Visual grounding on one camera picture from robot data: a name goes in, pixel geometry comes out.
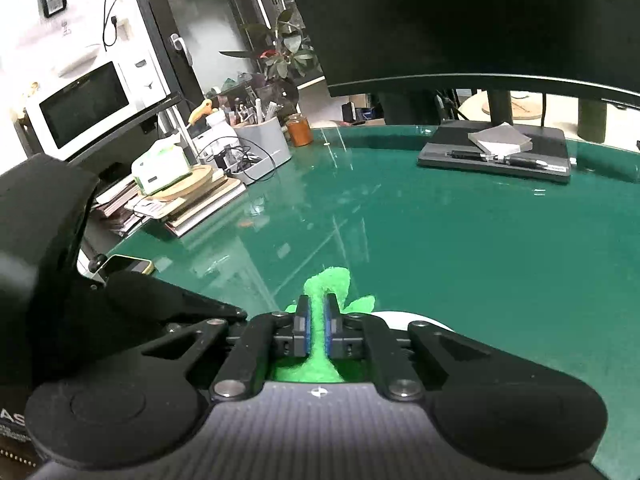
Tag black monitor stand post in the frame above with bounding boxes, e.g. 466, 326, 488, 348
487, 89, 512, 126

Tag white desk organiser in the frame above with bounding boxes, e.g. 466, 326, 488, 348
232, 115, 294, 184

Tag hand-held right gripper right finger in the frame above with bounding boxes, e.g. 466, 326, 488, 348
324, 292, 494, 403

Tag stack of books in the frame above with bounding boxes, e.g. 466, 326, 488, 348
92, 175, 249, 239

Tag yellow cased phone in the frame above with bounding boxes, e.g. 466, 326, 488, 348
102, 254, 156, 279

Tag round wooden tray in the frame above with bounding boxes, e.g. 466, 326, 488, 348
144, 163, 216, 204

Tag green white tissue box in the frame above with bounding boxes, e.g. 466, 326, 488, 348
130, 140, 194, 196

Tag white plate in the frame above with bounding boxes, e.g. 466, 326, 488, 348
372, 310, 458, 334

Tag black wall cable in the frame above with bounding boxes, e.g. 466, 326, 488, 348
102, 0, 122, 49

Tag tangled black cables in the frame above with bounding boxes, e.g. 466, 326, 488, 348
214, 139, 277, 184

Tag black framed glass door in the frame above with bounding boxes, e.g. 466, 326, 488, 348
127, 0, 331, 111

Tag dark grey monitor base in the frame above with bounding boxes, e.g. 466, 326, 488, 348
417, 122, 572, 185

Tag black curved monitor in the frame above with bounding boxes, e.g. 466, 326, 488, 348
279, 0, 640, 112

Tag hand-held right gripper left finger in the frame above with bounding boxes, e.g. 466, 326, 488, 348
142, 295, 312, 402

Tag blue box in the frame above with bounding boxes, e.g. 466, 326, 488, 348
342, 102, 374, 124

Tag white door handle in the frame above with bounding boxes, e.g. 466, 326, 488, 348
169, 33, 194, 66

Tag white microwave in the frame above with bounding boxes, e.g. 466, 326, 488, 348
22, 57, 171, 154

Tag dark green post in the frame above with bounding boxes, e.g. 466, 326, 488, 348
577, 99, 609, 142

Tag grey notepad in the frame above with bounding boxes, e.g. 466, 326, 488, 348
467, 122, 534, 156

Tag amber jar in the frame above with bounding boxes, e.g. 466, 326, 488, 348
286, 112, 315, 148

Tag black silver pen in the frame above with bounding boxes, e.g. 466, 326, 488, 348
481, 152, 552, 171

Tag silver metal stand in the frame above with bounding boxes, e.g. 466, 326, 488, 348
157, 107, 196, 161

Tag round wooden board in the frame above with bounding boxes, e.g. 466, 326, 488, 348
481, 91, 545, 121

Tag yellow handled tool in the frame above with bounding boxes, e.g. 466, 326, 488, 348
187, 99, 221, 126

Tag potted green plant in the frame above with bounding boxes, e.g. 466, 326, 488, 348
219, 7, 324, 97

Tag bright green cloth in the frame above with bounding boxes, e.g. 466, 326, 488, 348
270, 267, 379, 384

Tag thin black screen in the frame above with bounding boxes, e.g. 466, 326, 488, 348
65, 90, 184, 172

